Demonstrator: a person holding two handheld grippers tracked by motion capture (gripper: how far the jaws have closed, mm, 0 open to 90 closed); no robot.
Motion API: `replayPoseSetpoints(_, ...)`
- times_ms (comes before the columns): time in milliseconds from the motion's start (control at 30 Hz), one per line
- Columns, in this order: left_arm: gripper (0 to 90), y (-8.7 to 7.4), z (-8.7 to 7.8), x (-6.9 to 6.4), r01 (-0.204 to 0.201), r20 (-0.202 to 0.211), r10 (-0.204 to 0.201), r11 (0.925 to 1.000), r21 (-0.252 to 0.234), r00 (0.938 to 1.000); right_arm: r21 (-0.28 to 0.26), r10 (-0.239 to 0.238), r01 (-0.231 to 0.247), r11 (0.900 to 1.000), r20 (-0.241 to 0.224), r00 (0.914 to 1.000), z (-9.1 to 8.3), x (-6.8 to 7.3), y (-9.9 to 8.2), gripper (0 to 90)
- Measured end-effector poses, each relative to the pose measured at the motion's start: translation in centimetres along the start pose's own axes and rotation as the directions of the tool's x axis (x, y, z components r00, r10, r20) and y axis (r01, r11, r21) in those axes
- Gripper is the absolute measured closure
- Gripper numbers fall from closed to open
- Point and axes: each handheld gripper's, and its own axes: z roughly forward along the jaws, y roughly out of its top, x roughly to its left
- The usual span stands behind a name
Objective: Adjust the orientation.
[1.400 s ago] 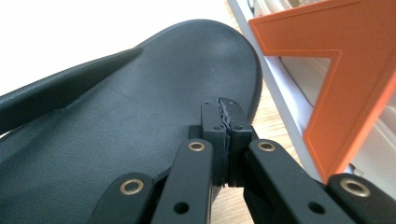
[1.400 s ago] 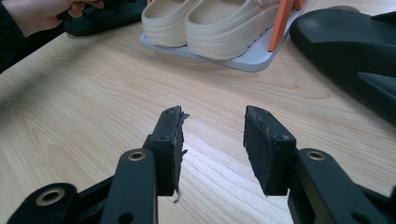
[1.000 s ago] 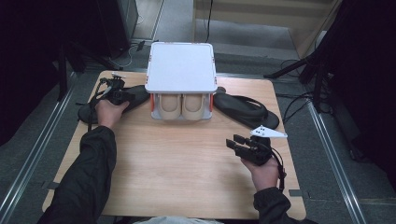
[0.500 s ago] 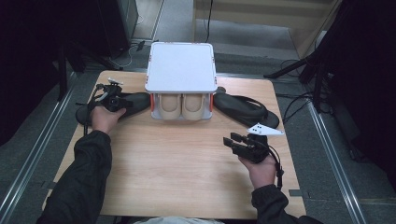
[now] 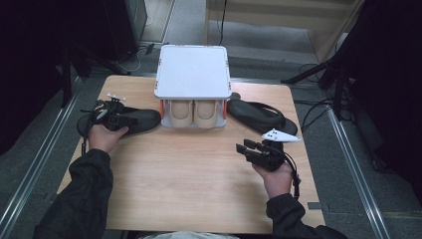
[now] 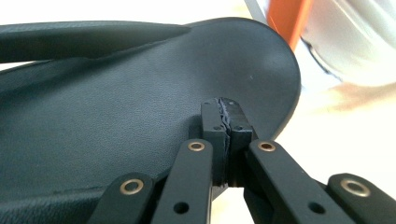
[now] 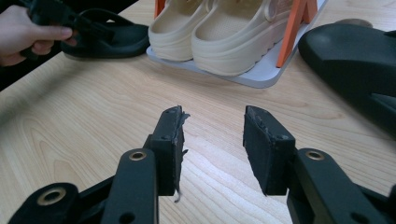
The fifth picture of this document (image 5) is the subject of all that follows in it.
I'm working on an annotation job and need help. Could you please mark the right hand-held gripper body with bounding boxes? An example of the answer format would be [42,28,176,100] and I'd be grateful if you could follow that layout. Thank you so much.
[252,128,303,172]

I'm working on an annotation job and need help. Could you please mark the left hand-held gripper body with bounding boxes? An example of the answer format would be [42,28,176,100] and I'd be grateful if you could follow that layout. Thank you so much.
[94,93,131,132]

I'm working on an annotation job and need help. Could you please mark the black flip-flop sandal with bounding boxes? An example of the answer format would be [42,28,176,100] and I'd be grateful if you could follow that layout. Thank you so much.
[77,101,162,138]
[227,93,299,136]

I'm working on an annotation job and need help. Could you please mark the person's right hand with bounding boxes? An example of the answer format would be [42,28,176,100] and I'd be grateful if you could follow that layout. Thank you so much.
[252,161,295,199]

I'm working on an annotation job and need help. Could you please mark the person's left hand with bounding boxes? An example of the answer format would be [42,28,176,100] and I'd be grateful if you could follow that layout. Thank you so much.
[88,122,130,154]

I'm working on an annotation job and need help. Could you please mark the dark cabinet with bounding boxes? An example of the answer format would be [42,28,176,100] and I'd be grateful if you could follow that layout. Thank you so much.
[103,0,148,62]

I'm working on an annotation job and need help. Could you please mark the black tripod stand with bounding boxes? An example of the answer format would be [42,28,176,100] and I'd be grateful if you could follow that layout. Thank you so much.
[280,54,351,118]

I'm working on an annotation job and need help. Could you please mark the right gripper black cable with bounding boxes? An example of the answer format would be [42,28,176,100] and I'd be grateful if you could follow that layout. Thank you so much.
[282,150,303,201]

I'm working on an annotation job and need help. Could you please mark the white floor cable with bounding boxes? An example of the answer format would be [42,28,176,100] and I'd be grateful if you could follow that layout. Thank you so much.
[115,43,161,75]

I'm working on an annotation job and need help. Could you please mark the black floor cables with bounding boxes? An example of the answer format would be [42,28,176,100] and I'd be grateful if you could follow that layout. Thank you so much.
[293,63,334,133]

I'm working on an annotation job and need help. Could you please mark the metal floor rail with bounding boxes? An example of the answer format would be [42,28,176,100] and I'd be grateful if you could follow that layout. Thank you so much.
[0,76,85,235]
[326,109,393,239]

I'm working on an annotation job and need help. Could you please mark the black hanging cable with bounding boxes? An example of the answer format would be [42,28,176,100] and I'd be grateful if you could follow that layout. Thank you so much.
[217,0,229,46]

